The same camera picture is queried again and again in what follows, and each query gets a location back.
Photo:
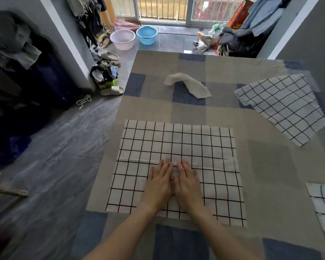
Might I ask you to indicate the person's left hand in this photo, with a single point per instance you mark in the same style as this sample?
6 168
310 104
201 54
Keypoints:
158 189

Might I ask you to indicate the person's right hand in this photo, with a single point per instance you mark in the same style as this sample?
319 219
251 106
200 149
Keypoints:
188 189

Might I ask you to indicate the plain white cloth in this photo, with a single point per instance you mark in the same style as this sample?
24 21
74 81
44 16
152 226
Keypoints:
196 87

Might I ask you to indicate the person's right forearm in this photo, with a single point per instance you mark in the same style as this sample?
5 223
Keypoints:
224 238

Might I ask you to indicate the person's left forearm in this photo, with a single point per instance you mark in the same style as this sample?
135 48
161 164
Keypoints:
122 238

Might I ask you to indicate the blue beige plaid tablecloth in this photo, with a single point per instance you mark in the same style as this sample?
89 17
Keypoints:
273 170

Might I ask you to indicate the pile of shoes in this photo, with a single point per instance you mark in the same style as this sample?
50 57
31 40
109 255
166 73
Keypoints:
107 73

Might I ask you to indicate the wooden bench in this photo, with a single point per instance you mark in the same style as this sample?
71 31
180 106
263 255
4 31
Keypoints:
8 192

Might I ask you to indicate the dark blue suitcase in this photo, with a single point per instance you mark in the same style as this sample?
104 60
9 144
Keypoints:
54 81

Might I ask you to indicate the pale pink basin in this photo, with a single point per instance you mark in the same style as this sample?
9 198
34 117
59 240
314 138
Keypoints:
122 40

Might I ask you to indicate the blue basin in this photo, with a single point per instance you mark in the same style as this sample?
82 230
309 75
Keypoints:
147 35

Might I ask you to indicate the heap of dark clothes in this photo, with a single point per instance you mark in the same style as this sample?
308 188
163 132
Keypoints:
238 43

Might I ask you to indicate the deep pink basin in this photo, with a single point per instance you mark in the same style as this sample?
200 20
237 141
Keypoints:
126 24

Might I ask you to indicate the red yellow printed bag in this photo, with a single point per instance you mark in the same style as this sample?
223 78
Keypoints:
239 14

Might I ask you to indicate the red car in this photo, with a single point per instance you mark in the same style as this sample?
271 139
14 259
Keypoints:
211 8

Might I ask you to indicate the yellow curtain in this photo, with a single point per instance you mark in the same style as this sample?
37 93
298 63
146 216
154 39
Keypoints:
108 10

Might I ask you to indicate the rack of hanging clothes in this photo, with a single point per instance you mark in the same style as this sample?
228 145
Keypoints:
89 16

